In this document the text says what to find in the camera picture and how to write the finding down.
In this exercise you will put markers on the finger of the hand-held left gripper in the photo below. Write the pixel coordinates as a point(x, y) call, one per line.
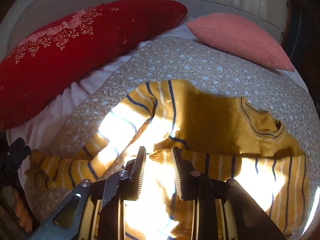
point(15, 153)

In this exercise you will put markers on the white rounded headboard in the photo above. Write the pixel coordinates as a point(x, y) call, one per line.
point(50, 2)

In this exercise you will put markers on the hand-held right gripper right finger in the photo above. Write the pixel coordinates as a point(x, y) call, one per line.
point(178, 173)

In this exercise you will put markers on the beige floral quilt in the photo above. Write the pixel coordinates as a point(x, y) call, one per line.
point(200, 62)

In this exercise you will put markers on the yellow striped sweater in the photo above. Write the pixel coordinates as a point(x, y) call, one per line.
point(212, 115)

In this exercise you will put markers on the person's left hand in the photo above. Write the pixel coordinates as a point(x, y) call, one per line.
point(23, 212)

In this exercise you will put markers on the white bed sheet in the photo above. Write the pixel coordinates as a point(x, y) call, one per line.
point(83, 82)

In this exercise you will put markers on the pink ribbed pillow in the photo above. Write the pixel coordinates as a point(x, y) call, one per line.
point(240, 38)

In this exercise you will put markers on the red embroidered pillow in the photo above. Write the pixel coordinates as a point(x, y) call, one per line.
point(75, 55)

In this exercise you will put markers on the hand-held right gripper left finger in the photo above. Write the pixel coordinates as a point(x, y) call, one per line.
point(139, 173)

